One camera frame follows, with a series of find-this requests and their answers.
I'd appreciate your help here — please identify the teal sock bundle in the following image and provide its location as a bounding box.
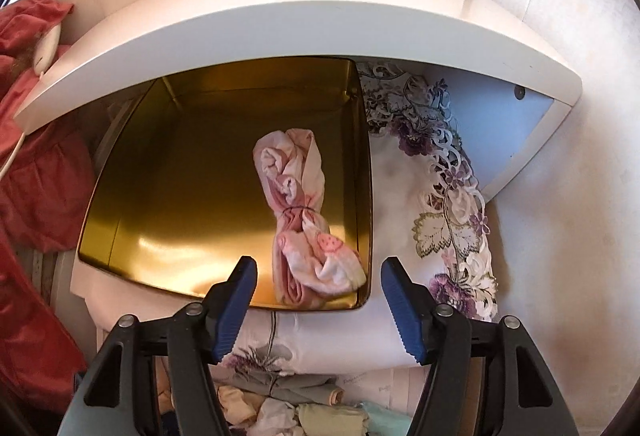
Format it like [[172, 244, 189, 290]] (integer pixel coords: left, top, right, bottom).
[[362, 403, 413, 436]]

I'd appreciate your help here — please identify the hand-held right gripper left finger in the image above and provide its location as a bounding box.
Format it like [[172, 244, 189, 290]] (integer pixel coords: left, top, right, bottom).
[[59, 256, 259, 436]]

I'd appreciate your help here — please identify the grey-green sock bundle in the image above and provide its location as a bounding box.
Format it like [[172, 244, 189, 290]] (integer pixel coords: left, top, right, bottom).
[[240, 356, 347, 409]]

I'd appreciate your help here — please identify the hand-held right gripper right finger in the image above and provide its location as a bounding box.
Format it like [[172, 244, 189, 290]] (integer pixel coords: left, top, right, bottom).
[[381, 257, 581, 436]]

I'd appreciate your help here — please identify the light green sock bundle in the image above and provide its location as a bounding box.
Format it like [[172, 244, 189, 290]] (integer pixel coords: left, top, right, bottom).
[[297, 403, 368, 436]]

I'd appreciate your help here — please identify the pink white sock bundle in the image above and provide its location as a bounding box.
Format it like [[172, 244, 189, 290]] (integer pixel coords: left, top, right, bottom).
[[252, 127, 367, 307]]

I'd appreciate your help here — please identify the red garment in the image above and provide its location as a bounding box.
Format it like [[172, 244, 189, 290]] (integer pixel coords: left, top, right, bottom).
[[0, 0, 98, 412]]

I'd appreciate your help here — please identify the gold metal tin box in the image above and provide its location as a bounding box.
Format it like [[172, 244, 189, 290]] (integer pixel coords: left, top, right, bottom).
[[77, 57, 375, 314]]

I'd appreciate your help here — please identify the cream sock bundle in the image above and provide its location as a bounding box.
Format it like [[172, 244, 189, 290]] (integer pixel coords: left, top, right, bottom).
[[217, 383, 263, 428]]

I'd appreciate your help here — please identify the white shelf unit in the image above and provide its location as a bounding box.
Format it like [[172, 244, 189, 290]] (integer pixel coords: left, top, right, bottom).
[[12, 0, 585, 202]]

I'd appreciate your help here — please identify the white embroidered floral cloth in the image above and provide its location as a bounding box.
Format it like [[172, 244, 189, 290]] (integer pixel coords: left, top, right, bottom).
[[70, 61, 499, 379]]

